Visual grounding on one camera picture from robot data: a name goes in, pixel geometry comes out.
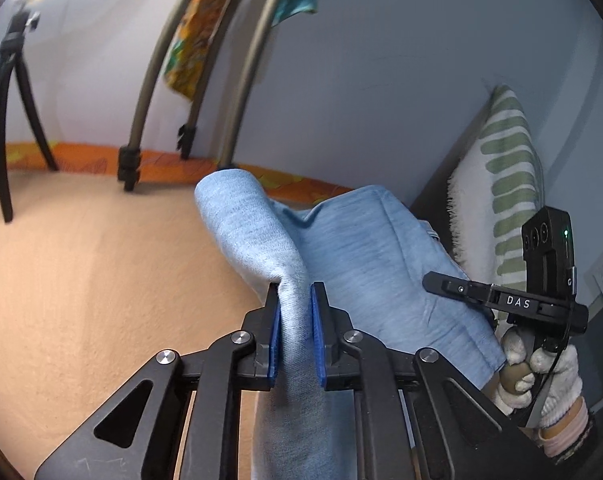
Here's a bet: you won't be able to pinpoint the colourful patterned cloth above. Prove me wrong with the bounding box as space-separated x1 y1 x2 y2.
162 0 237 103

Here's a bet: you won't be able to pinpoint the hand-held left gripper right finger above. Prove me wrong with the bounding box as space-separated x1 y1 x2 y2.
310 281 562 480

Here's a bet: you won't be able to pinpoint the grey metal clothes rack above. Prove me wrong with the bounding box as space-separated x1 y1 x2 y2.
118 0 322 193

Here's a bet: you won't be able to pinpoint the person's right forearm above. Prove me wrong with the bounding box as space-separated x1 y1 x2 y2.
531 397 602 466

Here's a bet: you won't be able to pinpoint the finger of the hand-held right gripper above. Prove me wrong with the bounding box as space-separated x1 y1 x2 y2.
422 271 493 307

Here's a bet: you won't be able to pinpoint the orange patterned bed sheet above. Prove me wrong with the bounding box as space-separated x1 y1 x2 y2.
2 141 357 206

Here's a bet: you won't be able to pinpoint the peach blanket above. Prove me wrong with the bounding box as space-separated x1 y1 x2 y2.
0 167 362 480

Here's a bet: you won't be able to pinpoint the green striped white pillow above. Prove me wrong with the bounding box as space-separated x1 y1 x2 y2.
446 84 547 286

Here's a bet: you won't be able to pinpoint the black tripod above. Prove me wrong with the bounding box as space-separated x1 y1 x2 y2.
0 2 60 223

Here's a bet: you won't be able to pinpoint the person's right hand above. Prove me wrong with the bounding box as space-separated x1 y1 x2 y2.
494 330 585 429

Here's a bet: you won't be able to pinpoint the dark headboard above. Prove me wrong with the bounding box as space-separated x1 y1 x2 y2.
409 102 497 261

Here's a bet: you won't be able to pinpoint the dark bracelet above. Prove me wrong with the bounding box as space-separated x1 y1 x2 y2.
545 410 601 465

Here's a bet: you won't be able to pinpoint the light blue pants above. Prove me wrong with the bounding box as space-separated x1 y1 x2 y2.
195 169 507 480

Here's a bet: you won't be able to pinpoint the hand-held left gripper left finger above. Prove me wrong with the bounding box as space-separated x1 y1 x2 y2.
34 282 282 480

